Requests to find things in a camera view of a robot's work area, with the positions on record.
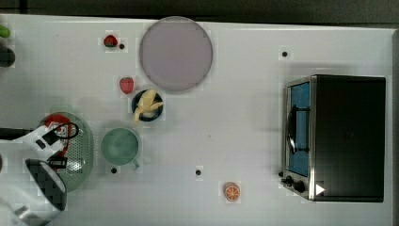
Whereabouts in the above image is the red ketchup bottle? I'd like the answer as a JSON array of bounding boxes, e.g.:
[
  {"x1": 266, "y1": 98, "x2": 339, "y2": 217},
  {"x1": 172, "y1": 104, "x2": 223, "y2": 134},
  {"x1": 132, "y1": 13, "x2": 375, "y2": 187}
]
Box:
[{"x1": 44, "y1": 114, "x2": 72, "y2": 156}]

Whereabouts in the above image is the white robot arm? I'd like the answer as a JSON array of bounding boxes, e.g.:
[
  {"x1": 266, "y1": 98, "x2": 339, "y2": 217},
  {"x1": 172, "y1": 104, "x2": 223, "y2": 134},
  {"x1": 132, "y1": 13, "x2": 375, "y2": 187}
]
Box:
[{"x1": 0, "y1": 125, "x2": 68, "y2": 226}]

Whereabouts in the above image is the green oval strainer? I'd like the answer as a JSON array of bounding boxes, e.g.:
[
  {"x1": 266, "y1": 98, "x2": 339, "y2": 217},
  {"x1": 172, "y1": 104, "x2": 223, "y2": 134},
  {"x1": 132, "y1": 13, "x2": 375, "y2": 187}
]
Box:
[{"x1": 39, "y1": 112, "x2": 94, "y2": 192}]

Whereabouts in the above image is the dark blue bowl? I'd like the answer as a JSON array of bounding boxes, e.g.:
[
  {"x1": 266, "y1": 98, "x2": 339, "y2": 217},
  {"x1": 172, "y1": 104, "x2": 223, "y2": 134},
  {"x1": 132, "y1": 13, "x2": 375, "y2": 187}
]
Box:
[{"x1": 131, "y1": 89, "x2": 163, "y2": 121}]

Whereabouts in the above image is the peeled toy banana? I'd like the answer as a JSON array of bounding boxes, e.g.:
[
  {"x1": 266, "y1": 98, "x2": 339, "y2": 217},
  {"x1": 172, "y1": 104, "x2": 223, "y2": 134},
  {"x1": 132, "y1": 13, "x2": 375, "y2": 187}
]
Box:
[{"x1": 133, "y1": 89, "x2": 164, "y2": 125}]

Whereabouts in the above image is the grey round plate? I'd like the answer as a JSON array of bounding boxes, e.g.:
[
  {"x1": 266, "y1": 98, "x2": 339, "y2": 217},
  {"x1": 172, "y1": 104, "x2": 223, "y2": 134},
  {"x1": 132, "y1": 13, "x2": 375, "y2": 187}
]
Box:
[{"x1": 139, "y1": 16, "x2": 214, "y2": 92}]

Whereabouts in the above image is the red toy strawberry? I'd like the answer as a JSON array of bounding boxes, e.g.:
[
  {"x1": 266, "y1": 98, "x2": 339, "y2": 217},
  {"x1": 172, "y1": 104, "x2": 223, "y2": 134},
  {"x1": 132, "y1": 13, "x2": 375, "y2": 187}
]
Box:
[{"x1": 120, "y1": 77, "x2": 135, "y2": 94}]

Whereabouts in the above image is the orange slice toy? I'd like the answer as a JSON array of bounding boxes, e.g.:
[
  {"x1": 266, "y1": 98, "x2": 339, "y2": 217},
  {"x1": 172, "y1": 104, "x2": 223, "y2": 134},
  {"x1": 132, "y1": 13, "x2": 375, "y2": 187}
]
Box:
[{"x1": 223, "y1": 182, "x2": 241, "y2": 202}]

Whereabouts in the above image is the green mug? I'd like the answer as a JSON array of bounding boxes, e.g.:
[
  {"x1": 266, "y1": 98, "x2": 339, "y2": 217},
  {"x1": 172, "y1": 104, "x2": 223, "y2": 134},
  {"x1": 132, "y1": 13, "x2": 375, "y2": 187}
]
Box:
[{"x1": 100, "y1": 127, "x2": 142, "y2": 170}]

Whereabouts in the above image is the small dark strawberry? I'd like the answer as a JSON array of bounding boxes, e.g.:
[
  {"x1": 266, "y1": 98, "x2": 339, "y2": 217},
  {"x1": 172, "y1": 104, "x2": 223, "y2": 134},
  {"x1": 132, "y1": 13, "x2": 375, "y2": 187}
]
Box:
[{"x1": 104, "y1": 35, "x2": 118, "y2": 48}]

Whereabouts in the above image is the silver toaster oven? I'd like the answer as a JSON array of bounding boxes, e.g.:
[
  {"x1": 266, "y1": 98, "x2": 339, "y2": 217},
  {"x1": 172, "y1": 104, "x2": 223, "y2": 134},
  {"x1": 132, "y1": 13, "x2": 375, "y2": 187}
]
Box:
[{"x1": 279, "y1": 74, "x2": 386, "y2": 202}]

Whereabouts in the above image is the green object at edge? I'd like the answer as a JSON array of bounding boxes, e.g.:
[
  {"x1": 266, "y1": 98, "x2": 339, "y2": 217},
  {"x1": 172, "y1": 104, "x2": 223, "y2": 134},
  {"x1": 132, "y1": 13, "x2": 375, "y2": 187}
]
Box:
[{"x1": 0, "y1": 25, "x2": 10, "y2": 38}]

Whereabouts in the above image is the black cylinder post upper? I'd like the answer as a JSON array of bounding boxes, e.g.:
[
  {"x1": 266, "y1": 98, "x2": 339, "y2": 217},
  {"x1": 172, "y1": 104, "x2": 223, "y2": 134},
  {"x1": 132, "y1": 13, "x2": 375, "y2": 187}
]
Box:
[{"x1": 0, "y1": 46, "x2": 15, "y2": 67}]

